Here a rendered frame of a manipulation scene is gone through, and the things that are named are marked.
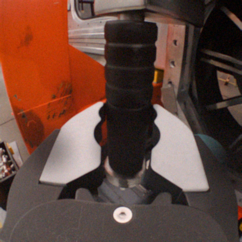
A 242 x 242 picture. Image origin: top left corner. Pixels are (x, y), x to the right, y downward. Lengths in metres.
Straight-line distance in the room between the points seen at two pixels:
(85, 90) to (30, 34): 0.22
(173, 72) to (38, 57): 0.28
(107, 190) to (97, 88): 0.35
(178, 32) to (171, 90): 0.12
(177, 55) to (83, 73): 0.24
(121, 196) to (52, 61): 0.46
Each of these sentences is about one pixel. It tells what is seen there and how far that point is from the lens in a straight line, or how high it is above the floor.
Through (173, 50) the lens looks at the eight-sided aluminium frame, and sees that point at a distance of 0.33.
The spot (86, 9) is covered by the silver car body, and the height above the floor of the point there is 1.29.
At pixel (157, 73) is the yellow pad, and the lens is 0.65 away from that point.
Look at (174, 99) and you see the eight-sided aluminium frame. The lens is 0.34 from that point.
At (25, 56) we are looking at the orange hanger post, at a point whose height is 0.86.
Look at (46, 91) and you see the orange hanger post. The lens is 0.37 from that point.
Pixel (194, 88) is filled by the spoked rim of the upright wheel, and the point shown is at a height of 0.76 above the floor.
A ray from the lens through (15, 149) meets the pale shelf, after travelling 0.77.
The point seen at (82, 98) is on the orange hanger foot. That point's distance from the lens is 0.44.
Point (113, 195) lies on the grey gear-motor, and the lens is 0.56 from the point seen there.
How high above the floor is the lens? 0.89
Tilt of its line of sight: 33 degrees down
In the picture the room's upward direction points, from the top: 1 degrees clockwise
